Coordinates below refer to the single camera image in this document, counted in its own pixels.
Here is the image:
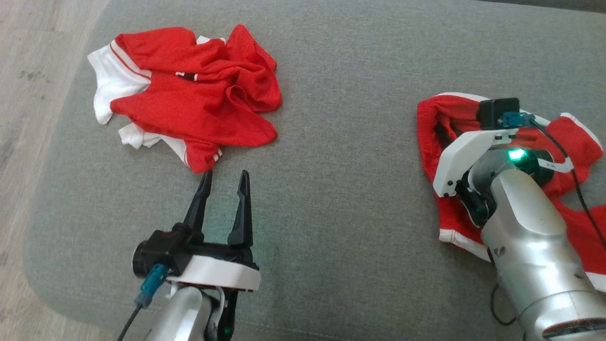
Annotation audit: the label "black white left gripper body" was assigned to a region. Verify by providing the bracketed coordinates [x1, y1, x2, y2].
[167, 241, 261, 292]

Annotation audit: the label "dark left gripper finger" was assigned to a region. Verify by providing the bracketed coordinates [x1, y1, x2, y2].
[228, 170, 253, 247]
[182, 170, 213, 244]

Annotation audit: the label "red white jersey shirt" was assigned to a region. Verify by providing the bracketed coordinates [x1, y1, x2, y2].
[88, 24, 283, 174]

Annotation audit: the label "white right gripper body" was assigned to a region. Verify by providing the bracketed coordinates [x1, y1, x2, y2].
[433, 128, 522, 199]

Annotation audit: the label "grey fabric sofa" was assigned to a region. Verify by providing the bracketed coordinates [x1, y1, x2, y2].
[24, 0, 606, 341]

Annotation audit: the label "red white shorts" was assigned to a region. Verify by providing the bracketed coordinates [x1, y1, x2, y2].
[417, 92, 606, 292]

